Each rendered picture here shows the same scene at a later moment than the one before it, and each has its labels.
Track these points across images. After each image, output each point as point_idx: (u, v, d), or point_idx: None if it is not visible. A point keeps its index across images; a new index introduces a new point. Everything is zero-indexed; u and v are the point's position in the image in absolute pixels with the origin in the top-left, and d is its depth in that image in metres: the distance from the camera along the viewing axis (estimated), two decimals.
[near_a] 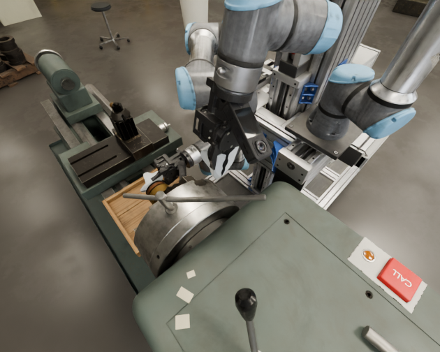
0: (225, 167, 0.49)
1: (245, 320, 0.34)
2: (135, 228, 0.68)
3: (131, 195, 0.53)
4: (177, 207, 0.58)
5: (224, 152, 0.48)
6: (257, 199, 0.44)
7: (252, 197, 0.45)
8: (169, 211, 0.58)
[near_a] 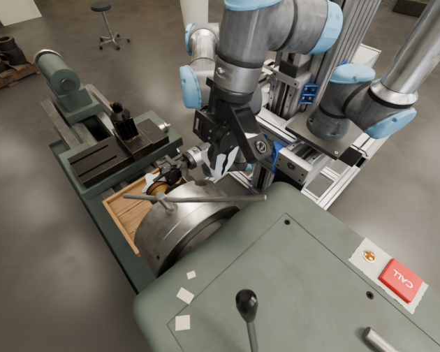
0: (225, 167, 0.49)
1: (246, 322, 0.34)
2: (135, 228, 0.68)
3: (131, 196, 0.53)
4: (177, 207, 0.58)
5: (224, 152, 0.48)
6: (258, 200, 0.44)
7: (253, 198, 0.44)
8: (169, 211, 0.58)
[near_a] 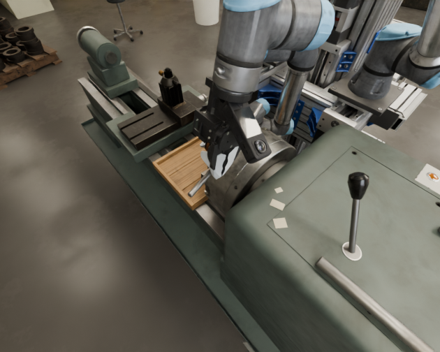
0: (225, 167, 0.49)
1: (353, 202, 0.40)
2: (202, 172, 0.74)
3: (256, 109, 0.61)
4: None
5: (224, 152, 0.48)
6: (192, 188, 0.47)
7: (195, 185, 0.47)
8: None
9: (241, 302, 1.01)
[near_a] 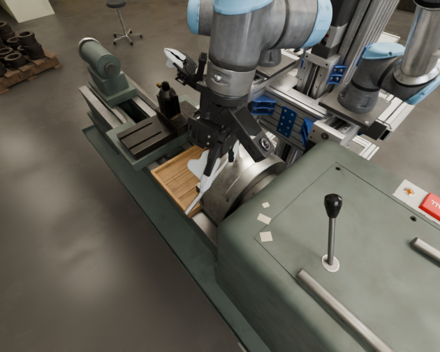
0: (233, 156, 0.51)
1: (329, 220, 0.44)
2: (197, 184, 0.79)
3: None
4: (235, 164, 0.68)
5: None
6: (186, 207, 0.51)
7: (190, 204, 0.51)
8: None
9: (235, 306, 1.05)
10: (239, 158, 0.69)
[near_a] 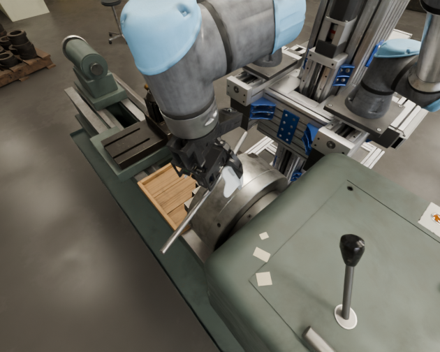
0: None
1: (346, 267, 0.34)
2: (185, 202, 0.68)
3: (240, 138, 0.55)
4: None
5: None
6: (164, 243, 0.41)
7: (169, 239, 0.41)
8: None
9: (231, 332, 0.94)
10: None
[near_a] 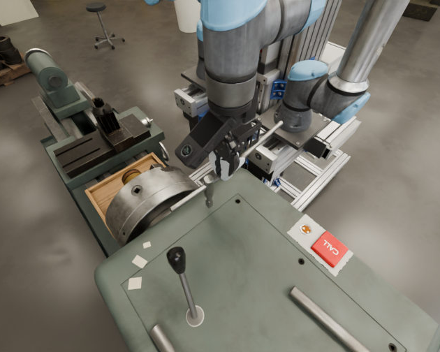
0: (220, 171, 0.48)
1: (178, 274, 0.40)
2: None
3: (180, 202, 0.46)
4: (135, 195, 0.64)
5: (224, 158, 0.46)
6: (279, 126, 0.55)
7: (275, 127, 0.54)
8: (209, 203, 0.55)
9: None
10: (140, 187, 0.65)
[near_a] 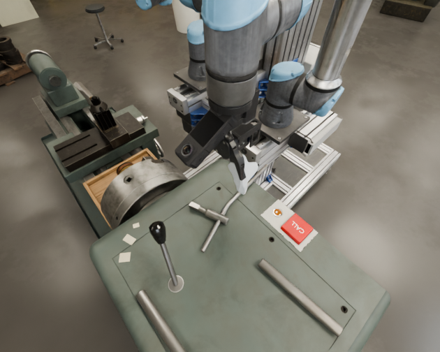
0: (233, 181, 0.46)
1: (160, 245, 0.47)
2: None
3: (209, 244, 0.56)
4: (126, 183, 0.71)
5: None
6: (265, 170, 0.71)
7: (264, 171, 0.70)
8: (196, 210, 0.62)
9: None
10: (131, 177, 0.72)
